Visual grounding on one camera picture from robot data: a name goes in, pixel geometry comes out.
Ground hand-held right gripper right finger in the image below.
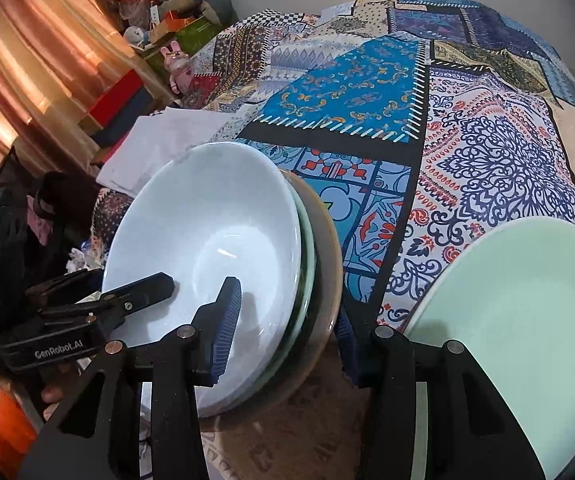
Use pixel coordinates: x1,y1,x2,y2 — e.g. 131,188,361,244
336,310,548,480

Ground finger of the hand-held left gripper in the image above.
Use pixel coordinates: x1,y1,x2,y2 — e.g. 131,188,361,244
42,272,176,332
25,267,104,307

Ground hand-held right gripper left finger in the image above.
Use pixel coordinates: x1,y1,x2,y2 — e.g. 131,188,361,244
18,276,243,480

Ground white bowl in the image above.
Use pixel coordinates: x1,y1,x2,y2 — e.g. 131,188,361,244
102,141,303,417

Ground pink bowl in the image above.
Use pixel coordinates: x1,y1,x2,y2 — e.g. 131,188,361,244
248,170,343,408

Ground green bowl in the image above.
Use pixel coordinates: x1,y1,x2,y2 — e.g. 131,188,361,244
255,187,317,392

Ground green plate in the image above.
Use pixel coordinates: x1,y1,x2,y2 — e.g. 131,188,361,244
402,216,575,480

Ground person's left hand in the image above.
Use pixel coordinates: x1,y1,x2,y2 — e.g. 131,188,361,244
42,362,86,406

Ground dark cloth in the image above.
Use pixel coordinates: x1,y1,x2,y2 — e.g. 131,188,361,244
22,172,101,271

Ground orange cloth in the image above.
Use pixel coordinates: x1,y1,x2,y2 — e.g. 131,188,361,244
0,395,38,467

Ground white cloth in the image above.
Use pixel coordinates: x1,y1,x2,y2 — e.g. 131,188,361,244
96,107,241,197

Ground dark blue box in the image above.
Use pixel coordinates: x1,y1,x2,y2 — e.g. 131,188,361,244
92,89,154,147

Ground red box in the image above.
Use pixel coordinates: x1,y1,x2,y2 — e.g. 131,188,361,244
78,69,144,131

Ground orange sheer curtain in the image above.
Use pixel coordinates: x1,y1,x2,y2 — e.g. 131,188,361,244
0,0,141,196

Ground pink bunny toy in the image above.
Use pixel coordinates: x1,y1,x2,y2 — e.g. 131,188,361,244
160,42,191,93

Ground green box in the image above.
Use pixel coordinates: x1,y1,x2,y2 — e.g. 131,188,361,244
145,15,223,73

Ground orange cardboard box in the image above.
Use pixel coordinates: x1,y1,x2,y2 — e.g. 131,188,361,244
155,10,193,36

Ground patchwork blanket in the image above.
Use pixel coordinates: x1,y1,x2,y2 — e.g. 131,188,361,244
90,0,575,480

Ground red plastic bag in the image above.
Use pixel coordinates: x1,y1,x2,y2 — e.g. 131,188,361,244
118,0,161,26

